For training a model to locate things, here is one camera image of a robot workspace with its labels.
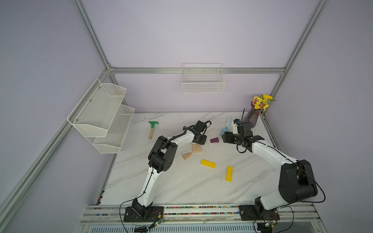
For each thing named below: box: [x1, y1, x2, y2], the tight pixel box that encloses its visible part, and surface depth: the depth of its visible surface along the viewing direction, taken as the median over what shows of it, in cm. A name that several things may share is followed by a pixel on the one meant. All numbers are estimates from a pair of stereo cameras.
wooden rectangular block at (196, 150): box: [192, 147, 203, 153], surface depth 100 cm
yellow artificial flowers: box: [250, 94, 277, 111], surface depth 95 cm
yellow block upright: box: [225, 165, 234, 183], surface depth 89 cm
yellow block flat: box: [200, 159, 217, 169], surface depth 94 cm
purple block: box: [209, 137, 220, 144], surface depth 105 cm
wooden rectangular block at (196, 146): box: [191, 144, 202, 149], surface depth 100 cm
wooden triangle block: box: [182, 152, 192, 160], surface depth 96 cm
